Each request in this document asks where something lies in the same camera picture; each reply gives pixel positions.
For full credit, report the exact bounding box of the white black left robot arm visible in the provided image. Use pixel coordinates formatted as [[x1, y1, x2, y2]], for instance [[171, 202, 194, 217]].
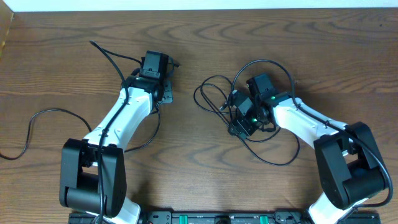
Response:
[[59, 51, 176, 223]]

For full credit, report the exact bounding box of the black cable blue connector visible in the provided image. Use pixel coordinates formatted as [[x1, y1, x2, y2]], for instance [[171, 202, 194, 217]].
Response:
[[193, 75, 301, 167]]

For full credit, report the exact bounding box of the black right camera cable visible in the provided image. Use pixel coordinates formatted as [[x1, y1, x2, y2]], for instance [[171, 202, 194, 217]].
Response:
[[229, 58, 394, 208]]

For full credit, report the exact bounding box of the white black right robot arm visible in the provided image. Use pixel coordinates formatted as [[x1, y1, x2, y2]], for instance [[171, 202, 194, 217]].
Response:
[[226, 74, 393, 223]]

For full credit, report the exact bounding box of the black camera cable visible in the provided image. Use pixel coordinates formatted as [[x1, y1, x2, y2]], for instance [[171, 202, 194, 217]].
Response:
[[89, 39, 181, 224], [229, 58, 394, 208]]

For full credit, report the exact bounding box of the black left camera cable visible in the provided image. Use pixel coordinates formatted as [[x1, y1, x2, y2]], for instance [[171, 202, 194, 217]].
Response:
[[89, 39, 181, 224]]

